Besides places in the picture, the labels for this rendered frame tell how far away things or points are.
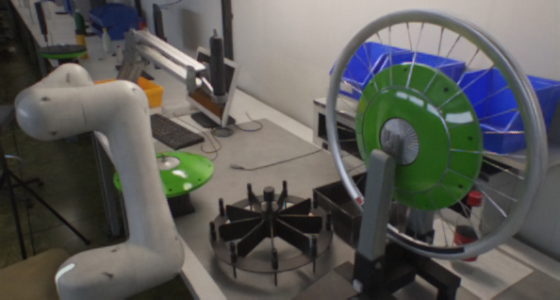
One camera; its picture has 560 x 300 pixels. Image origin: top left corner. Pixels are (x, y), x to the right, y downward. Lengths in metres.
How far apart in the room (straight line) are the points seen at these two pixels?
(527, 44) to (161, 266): 1.15
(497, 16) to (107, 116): 1.12
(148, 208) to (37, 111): 0.33
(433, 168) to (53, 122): 0.83
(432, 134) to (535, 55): 0.61
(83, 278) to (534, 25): 1.31
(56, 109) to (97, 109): 0.08
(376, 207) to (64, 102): 0.74
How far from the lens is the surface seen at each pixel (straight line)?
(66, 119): 1.13
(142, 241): 1.17
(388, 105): 0.94
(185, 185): 1.37
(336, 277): 1.11
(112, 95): 1.15
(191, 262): 1.31
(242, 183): 1.67
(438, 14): 0.87
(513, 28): 1.47
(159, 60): 1.56
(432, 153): 0.89
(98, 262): 1.15
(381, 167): 0.91
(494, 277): 1.36
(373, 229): 0.97
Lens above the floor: 1.71
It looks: 23 degrees down
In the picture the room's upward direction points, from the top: straight up
